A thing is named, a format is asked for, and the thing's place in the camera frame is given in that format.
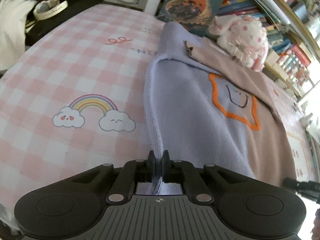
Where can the pink white plush bunny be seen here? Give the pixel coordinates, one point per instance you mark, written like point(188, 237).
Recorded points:
point(243, 37)

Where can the white wristwatch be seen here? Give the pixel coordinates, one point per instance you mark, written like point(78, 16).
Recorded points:
point(47, 9)

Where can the lilac and mauve sweater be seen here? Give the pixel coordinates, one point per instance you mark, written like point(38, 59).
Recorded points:
point(202, 107)

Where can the Harry Potter book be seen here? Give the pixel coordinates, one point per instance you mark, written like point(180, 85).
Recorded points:
point(194, 15)

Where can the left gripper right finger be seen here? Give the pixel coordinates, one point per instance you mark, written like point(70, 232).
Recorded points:
point(188, 177)

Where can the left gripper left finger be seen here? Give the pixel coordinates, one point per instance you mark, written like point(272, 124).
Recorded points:
point(127, 178)

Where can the pink checked tablecloth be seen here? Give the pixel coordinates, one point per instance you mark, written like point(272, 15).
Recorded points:
point(75, 100)

